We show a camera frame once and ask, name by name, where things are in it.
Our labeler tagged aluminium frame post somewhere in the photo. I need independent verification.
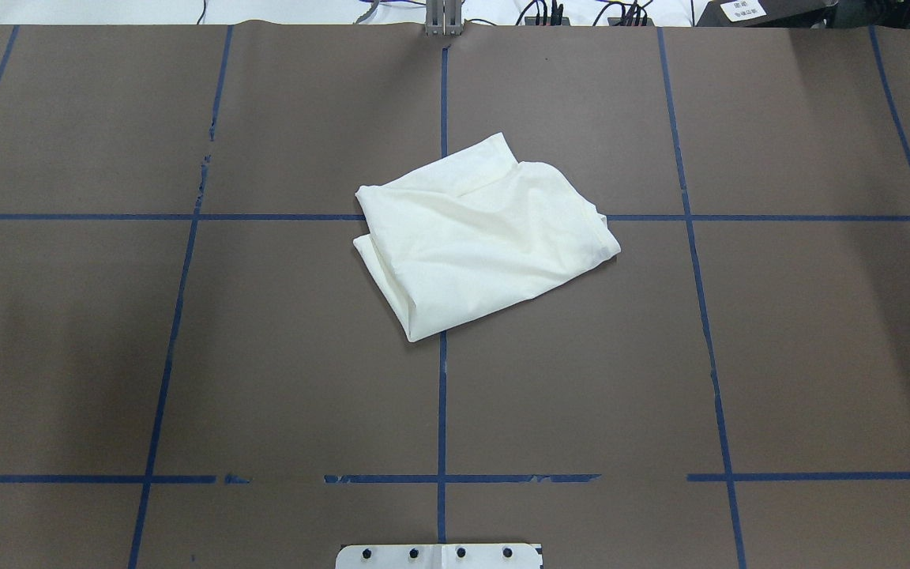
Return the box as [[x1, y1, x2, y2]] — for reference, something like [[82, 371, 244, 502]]
[[423, 0, 464, 37]]

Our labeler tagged cream long sleeve shirt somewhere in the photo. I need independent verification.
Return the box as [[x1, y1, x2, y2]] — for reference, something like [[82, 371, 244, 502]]
[[353, 133, 621, 342]]

